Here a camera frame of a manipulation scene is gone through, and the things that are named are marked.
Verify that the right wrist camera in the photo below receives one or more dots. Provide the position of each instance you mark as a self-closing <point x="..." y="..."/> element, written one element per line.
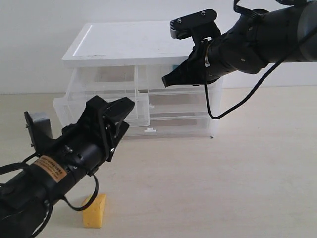
<point x="198" y="25"/>

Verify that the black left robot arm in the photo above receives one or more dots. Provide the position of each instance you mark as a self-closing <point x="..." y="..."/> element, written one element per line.
<point x="57" y="165"/>

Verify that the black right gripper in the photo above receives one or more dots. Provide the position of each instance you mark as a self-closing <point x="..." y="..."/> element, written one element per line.
<point x="213" y="59"/>

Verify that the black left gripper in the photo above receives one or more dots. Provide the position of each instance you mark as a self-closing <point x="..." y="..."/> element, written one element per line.
<point x="98" y="131"/>

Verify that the white bottle teal label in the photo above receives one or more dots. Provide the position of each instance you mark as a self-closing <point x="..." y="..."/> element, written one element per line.
<point x="174" y="67"/>

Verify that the yellow cheese wedge block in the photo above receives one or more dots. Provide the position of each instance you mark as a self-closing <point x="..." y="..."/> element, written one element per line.
<point x="94" y="214"/>

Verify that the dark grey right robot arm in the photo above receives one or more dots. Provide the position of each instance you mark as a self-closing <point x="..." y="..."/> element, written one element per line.
<point x="258" y="38"/>

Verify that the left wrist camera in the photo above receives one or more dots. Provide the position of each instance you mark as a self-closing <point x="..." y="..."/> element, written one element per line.
<point x="40" y="131"/>

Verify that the clear plastic storage box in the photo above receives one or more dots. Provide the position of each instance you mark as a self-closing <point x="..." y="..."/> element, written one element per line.
<point x="178" y="104"/>
<point x="196" y="126"/>

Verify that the white plastic drawer cabinet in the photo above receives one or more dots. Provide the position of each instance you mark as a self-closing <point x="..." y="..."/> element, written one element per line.
<point x="135" y="44"/>

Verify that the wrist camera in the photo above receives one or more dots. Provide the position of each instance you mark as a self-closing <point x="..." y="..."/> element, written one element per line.
<point x="198" y="25"/>
<point x="40" y="131"/>

